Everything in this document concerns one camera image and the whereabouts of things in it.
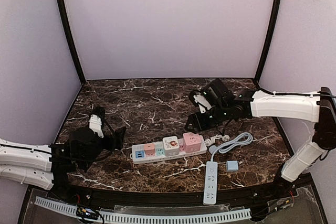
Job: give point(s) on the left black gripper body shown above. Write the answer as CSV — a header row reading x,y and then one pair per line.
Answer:
x,y
109,139

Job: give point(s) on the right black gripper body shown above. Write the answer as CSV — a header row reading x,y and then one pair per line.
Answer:
x,y
203,117

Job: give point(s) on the pink cube socket adapter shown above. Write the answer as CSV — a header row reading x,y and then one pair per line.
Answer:
x,y
192,142

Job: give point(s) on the white cube socket adapter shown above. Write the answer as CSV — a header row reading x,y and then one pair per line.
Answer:
x,y
171,146

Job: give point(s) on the small pink charger plug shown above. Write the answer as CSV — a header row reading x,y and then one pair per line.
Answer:
x,y
149,149

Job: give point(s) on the small blue charger plug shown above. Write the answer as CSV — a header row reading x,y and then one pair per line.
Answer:
x,y
232,166

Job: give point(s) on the light blue power strip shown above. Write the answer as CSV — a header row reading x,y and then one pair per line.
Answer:
x,y
210,184

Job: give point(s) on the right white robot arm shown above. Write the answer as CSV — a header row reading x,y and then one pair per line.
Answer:
x,y
218,104

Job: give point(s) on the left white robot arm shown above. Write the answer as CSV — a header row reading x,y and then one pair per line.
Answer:
x,y
47,166

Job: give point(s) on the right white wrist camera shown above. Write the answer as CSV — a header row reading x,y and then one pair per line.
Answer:
x,y
201,102

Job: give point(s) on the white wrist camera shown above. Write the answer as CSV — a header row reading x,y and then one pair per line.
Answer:
x,y
95,124
201,102

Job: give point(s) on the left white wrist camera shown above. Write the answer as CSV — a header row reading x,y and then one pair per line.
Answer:
x,y
95,124

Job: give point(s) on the white slotted cable duct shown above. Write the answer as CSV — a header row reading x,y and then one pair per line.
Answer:
x,y
128,214

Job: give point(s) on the black front table rail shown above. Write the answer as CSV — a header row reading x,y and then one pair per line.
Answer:
x,y
100,198

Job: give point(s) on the right black frame post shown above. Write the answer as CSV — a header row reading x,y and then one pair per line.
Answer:
x,y
267,43

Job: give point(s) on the black frame post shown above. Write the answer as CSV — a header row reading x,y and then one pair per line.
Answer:
x,y
267,43
70,40

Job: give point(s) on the left black frame post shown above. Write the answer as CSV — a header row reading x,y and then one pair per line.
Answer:
x,y
70,40

